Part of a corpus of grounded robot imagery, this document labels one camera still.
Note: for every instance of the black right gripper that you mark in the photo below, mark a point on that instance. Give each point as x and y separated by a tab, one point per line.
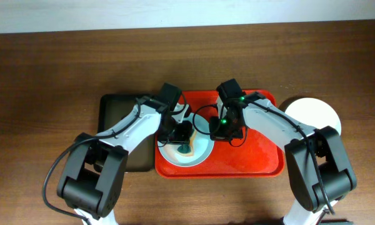
225	134

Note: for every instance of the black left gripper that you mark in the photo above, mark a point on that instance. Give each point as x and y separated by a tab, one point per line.
180	137

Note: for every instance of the green yellow sponge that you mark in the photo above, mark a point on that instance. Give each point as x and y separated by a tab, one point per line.
185	150

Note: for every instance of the light blue plate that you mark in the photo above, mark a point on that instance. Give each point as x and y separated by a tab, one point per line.
201	145

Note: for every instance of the white plate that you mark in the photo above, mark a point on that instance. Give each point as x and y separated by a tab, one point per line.
314	112

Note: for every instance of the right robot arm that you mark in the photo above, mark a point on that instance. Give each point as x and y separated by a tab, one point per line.
320	172

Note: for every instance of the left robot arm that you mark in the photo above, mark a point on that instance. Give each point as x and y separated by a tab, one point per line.
92	178

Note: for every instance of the red plastic tray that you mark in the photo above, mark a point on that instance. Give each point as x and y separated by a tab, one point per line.
257	157

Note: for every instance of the black rectangular tray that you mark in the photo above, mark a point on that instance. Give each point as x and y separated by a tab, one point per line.
112	109

